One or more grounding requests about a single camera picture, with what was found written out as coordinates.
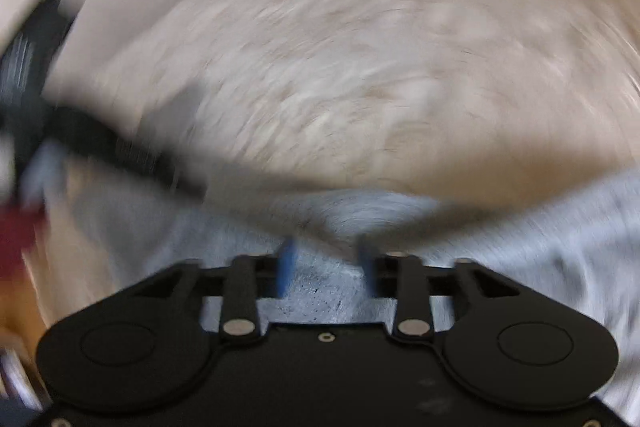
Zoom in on cream floral bedspread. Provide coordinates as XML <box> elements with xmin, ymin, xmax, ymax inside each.
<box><xmin>44</xmin><ymin>0</ymin><xmax>640</xmax><ymax>333</ymax></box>

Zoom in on light grey knit pants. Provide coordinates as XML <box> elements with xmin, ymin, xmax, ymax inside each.
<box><xmin>20</xmin><ymin>144</ymin><xmax>639</xmax><ymax>425</ymax></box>

